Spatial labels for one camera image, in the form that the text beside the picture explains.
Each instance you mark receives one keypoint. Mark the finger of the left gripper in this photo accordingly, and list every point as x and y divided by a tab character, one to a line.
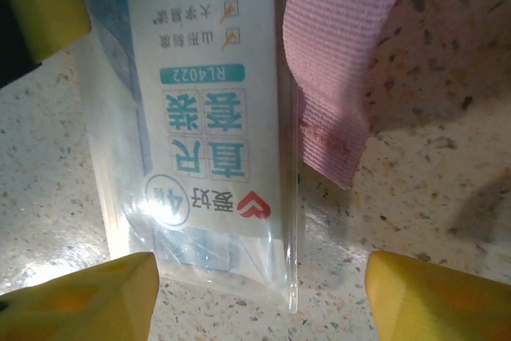
40	5

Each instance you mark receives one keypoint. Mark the clear ruler set package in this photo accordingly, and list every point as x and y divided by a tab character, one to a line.
199	117

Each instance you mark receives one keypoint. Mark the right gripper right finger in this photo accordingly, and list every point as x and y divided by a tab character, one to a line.
439	305

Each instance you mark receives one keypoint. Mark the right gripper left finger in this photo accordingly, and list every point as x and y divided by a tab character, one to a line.
80	305

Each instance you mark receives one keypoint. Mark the pink school backpack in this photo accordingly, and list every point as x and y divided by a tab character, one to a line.
331	57

